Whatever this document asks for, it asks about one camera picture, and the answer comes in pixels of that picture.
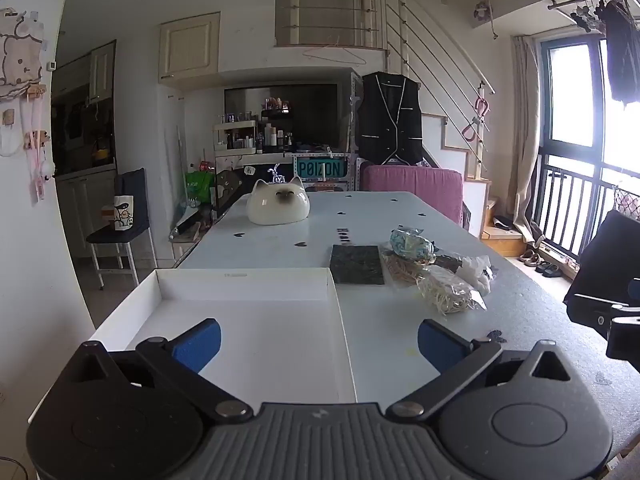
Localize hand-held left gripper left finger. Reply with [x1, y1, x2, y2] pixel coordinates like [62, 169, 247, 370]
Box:
[65, 318, 254, 423]

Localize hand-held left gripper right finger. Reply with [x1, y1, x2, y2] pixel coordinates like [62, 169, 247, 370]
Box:
[387, 319, 576, 422]

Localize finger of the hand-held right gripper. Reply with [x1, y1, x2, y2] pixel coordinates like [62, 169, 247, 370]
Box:
[566, 292, 632, 333]

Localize pale rubber band bag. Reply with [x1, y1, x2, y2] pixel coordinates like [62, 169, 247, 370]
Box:
[416, 266, 488, 315]

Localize white shallow box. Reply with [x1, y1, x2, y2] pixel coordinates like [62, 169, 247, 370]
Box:
[27, 267, 358, 426]

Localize clear white plastic bag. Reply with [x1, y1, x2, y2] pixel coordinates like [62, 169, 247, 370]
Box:
[452, 255, 496, 295]

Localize tan rubber band bag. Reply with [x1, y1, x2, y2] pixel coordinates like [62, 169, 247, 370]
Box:
[379, 247, 431, 286]

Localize blue and white bag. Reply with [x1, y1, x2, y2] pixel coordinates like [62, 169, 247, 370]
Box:
[389, 227, 437, 263]

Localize dark folding chair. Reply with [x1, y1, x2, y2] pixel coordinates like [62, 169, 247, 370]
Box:
[564, 209, 640, 306]

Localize black balcony railing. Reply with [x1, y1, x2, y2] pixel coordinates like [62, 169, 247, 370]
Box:
[532, 152, 640, 271]

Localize dark speckled mat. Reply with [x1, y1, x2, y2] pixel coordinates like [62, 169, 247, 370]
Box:
[329, 244, 387, 286]

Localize white printed cup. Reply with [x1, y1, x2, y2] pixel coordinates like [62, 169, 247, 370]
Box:
[102, 196, 136, 232]

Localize green bag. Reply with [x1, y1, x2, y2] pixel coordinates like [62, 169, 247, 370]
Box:
[185, 170, 216, 206]

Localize cat-shaped ceramic bowl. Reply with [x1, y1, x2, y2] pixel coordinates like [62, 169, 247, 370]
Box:
[246, 176, 311, 226]

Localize dark blue chair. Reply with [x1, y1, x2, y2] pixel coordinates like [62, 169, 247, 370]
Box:
[86, 167, 158, 291]

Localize beige curtain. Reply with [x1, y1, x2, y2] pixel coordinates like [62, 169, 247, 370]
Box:
[507, 35, 548, 241]

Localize cream shelf organizer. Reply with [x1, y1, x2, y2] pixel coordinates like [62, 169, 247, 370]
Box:
[213, 120, 261, 153]

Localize teal plate sign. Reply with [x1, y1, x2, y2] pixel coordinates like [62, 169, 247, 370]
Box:
[295, 156, 348, 179]

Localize pink hooks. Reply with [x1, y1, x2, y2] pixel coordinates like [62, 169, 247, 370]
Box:
[462, 97, 492, 141]

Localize black vest with white trim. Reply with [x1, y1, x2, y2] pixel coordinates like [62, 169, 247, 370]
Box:
[354, 72, 426, 166]

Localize hanging dark clothes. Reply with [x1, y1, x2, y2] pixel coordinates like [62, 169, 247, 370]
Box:
[602, 0, 640, 106]

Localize cream cabinet door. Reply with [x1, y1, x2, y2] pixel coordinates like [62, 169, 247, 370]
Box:
[159, 12, 222, 83]

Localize ceiling drying rack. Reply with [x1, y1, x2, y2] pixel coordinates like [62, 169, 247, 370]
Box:
[547, 0, 636, 31]

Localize stair railing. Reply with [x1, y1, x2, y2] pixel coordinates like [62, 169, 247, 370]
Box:
[272, 0, 496, 181]

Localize wire clothes hanger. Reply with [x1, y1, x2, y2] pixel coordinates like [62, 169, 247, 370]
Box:
[301, 46, 368, 68]

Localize cartoon wall cloth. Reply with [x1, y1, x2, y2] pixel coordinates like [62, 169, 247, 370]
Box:
[0, 8, 43, 98]

